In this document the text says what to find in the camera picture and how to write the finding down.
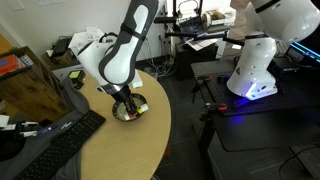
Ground orange handled clamp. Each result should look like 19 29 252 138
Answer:
205 103 227 111

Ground grey cloth on table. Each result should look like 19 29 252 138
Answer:
0 78 89 180

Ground dark ceramic bowl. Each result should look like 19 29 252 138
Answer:
112 93 148 122

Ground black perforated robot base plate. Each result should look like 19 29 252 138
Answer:
191 60 320 115

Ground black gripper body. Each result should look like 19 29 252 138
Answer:
112 85 131 103

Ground red game box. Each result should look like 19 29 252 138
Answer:
0 54 25 75

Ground wooden shelf rack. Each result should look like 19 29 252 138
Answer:
0 46 70 122

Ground black computer keyboard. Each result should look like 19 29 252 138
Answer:
13 110 106 180

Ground white paper glue stick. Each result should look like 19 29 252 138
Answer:
124 104 149 121

